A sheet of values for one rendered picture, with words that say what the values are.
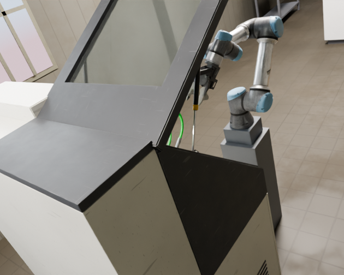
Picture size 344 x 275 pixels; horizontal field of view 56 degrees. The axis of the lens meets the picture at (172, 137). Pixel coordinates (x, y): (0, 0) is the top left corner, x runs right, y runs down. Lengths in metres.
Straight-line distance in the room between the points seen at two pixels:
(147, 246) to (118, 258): 0.12
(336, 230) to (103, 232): 1.97
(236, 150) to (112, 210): 1.32
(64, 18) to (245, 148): 2.60
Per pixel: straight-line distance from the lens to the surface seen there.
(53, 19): 3.82
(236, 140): 2.07
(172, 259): 1.16
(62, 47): 3.83
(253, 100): 1.89
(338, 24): 5.65
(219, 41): 1.57
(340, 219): 2.67
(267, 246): 1.87
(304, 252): 2.46
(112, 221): 0.90
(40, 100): 1.51
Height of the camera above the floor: 1.95
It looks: 29 degrees down
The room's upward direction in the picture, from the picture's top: 18 degrees counter-clockwise
